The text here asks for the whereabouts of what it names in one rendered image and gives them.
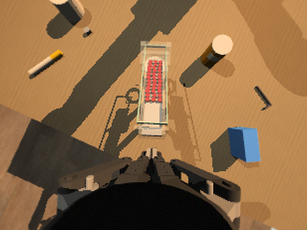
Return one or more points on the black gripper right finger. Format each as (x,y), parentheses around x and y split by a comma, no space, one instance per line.
(222,192)

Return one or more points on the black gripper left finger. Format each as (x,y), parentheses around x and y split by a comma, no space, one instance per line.
(73,186)

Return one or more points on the blue block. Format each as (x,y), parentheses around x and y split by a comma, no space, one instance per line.
(244,143)

